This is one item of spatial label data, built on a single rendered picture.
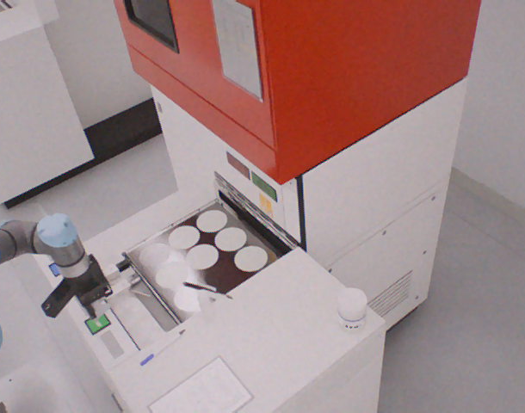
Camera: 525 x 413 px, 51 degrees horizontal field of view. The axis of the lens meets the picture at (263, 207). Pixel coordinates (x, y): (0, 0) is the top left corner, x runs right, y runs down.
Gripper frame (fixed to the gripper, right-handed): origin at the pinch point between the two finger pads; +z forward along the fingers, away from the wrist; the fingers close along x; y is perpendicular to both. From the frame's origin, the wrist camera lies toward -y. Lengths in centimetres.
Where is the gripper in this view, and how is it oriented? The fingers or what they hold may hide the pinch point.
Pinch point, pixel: (92, 319)
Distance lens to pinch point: 156.1
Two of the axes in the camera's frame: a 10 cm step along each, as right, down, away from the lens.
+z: 0.9, 7.1, 6.9
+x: -6.1, -5.1, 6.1
